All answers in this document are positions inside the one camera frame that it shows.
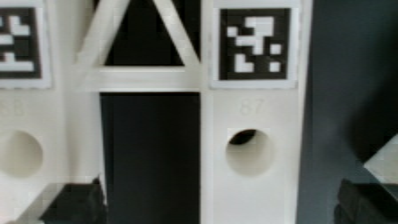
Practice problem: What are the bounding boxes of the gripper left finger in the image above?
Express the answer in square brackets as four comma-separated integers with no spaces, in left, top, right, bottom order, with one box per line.
[40,179,109,224]

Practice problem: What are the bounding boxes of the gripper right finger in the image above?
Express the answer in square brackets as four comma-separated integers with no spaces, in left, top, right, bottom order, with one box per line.
[335,180,398,224]

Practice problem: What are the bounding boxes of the white chair back frame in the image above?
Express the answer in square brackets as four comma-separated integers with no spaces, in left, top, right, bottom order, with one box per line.
[0,0,313,224]

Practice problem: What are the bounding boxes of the white chair seat part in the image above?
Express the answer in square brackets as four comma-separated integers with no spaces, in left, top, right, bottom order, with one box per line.
[365,134,398,185]

